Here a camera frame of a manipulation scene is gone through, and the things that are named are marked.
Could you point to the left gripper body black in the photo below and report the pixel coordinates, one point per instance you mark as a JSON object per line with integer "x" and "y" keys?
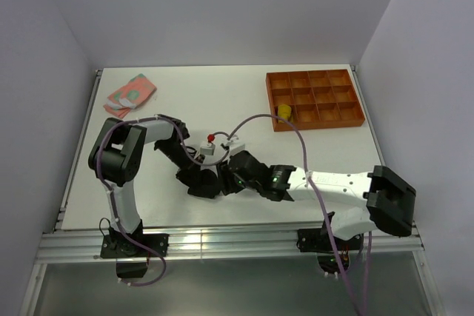
{"x": 177, "y": 155}

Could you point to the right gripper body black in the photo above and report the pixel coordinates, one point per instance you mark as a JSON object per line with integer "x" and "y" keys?
{"x": 229, "y": 180}

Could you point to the black sock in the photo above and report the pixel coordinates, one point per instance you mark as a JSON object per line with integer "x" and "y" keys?
{"x": 205, "y": 184}

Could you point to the yellow sock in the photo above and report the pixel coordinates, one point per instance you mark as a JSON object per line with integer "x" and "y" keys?
{"x": 285, "y": 112}

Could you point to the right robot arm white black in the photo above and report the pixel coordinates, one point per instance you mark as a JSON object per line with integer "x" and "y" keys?
{"x": 351, "y": 190}

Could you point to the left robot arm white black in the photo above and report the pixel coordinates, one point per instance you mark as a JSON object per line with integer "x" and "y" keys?
{"x": 116, "y": 158}

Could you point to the pink green patterned socks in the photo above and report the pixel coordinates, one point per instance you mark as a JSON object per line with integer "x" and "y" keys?
{"x": 130, "y": 96}

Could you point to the orange compartment tray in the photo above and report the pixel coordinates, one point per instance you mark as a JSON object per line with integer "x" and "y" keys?
{"x": 320, "y": 99}

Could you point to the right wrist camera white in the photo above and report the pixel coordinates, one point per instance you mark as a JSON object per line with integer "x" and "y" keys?
{"x": 233, "y": 146}

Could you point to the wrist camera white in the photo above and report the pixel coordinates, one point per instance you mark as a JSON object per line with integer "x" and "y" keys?
{"x": 233, "y": 146}
{"x": 207, "y": 148}

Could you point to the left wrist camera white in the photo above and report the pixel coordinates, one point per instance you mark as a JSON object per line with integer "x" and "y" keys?
{"x": 207, "y": 148}

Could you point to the aluminium frame rail front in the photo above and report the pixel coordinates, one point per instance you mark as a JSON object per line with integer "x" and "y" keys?
{"x": 218, "y": 242}

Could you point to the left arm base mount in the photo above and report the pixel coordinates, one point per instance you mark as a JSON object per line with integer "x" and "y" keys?
{"x": 133, "y": 252}

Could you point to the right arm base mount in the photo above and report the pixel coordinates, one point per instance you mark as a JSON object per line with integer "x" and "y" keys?
{"x": 317, "y": 241}

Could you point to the aluminium side rail right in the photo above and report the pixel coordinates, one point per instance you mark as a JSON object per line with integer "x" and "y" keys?
{"x": 381, "y": 153}

